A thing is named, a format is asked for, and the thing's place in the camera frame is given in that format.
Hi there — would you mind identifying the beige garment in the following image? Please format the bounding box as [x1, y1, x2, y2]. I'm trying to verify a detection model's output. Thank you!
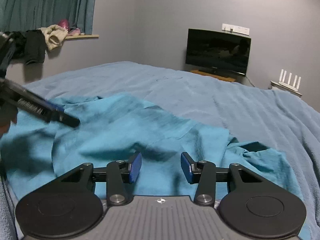
[41, 24, 68, 52]

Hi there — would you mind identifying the black flat screen television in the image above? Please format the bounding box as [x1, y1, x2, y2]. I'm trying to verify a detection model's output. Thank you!
[185, 29, 252, 77]

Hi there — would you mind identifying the white wifi router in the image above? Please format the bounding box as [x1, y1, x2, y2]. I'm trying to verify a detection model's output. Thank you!
[270, 80, 303, 98]

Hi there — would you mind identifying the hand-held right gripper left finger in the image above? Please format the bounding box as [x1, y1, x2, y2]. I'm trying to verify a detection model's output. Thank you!
[61, 151, 143, 207]

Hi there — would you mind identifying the teal jacket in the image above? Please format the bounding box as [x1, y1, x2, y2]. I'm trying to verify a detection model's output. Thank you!
[0, 92, 307, 240]

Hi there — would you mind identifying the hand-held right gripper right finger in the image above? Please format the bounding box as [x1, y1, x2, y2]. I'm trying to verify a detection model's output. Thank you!
[180, 152, 263, 205]

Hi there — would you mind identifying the pink shiny item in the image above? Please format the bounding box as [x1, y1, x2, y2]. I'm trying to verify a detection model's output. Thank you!
[58, 19, 70, 32]

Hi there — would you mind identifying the wooden television stand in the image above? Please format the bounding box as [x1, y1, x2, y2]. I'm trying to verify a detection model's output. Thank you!
[190, 69, 237, 82]

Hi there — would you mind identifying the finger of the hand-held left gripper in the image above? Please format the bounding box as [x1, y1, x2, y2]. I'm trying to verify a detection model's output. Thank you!
[49, 110, 81, 128]
[47, 100, 66, 112]

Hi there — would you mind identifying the white router with antennas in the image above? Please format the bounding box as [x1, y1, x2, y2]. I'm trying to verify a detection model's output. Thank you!
[279, 69, 302, 90]

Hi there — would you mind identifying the light blue bed blanket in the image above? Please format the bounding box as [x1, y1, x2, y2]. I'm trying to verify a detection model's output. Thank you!
[0, 60, 320, 240]

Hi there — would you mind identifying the white wall socket strip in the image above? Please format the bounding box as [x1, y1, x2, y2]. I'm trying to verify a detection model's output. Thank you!
[222, 23, 250, 35]

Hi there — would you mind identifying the teal window curtain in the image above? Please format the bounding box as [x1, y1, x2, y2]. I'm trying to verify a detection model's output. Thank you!
[0, 0, 99, 34]

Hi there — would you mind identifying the wooden window sill shelf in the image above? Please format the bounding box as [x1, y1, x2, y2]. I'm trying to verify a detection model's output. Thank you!
[65, 34, 99, 40]

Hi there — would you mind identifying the black garment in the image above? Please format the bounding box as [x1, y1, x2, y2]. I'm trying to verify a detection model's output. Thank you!
[5, 29, 47, 65]

